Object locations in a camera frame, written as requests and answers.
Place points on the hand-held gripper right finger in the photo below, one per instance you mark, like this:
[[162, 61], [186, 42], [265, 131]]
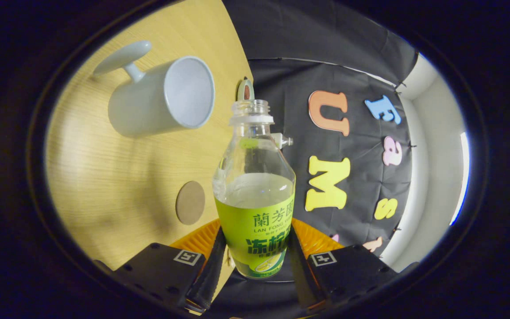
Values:
[[301, 274]]

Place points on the small white and green bottle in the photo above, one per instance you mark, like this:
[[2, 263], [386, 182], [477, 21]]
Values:
[[281, 140]]

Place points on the round brown coaster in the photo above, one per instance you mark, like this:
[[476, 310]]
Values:
[[190, 203]]

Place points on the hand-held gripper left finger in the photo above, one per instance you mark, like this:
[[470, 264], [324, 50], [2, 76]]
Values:
[[208, 274]]

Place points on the pale green plate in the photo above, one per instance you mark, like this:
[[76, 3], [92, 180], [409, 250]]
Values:
[[240, 91]]

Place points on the wooden table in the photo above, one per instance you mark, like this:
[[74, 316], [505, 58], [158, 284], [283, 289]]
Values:
[[104, 177]]

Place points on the juice bottle with green label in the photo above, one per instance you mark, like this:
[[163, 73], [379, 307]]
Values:
[[255, 221]]

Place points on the ceiling light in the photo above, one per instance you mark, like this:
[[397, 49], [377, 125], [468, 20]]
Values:
[[462, 177]]

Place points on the white cup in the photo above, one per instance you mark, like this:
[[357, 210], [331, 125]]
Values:
[[148, 106]]

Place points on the brown bread piece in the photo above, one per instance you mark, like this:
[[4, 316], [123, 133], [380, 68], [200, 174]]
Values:
[[247, 92]]

